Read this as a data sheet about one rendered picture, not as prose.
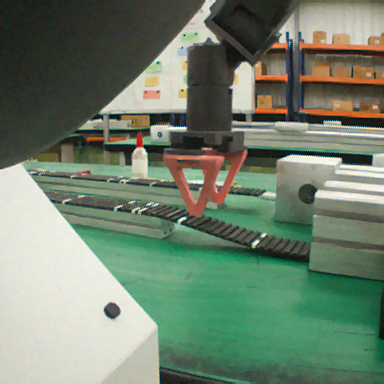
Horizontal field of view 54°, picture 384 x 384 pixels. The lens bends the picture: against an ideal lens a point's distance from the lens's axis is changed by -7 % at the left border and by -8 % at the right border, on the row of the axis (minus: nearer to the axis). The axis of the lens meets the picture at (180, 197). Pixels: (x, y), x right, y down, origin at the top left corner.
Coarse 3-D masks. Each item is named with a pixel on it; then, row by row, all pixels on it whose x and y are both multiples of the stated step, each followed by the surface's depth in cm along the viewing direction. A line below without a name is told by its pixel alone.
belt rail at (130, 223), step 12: (60, 204) 61; (72, 216) 60; (84, 216) 60; (96, 216) 59; (108, 216) 57; (120, 216) 56; (132, 216) 55; (144, 216) 54; (108, 228) 57; (120, 228) 56; (132, 228) 55; (144, 228) 54; (156, 228) 54; (168, 228) 55
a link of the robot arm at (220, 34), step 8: (216, 0) 45; (216, 8) 45; (208, 16) 45; (208, 24) 45; (216, 32) 46; (224, 32) 45; (280, 32) 45; (224, 40) 47; (232, 40) 45; (272, 40) 45; (240, 48) 45; (264, 48) 45; (240, 56) 48; (248, 56) 45; (256, 56) 45
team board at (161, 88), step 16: (208, 0) 321; (192, 32) 332; (208, 32) 327; (176, 48) 340; (160, 64) 348; (176, 64) 343; (240, 64) 323; (144, 80) 357; (160, 80) 352; (176, 80) 346; (240, 80) 326; (128, 96) 366; (144, 96) 360; (160, 96) 355; (176, 96) 349; (240, 96) 329; (112, 112) 369; (128, 112) 362; (144, 112) 356; (160, 112) 351; (176, 112) 345; (240, 112) 329
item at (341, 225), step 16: (320, 192) 41; (336, 192) 41; (352, 192) 45; (368, 192) 44; (320, 208) 40; (336, 208) 39; (352, 208) 38; (368, 208) 37; (320, 224) 40; (336, 224) 39; (352, 224) 38; (368, 224) 38; (320, 240) 41; (336, 240) 40; (352, 240) 39; (368, 240) 38; (320, 256) 41; (336, 256) 40; (352, 256) 39; (368, 256) 38; (320, 272) 41; (336, 272) 40; (352, 272) 39; (368, 272) 38
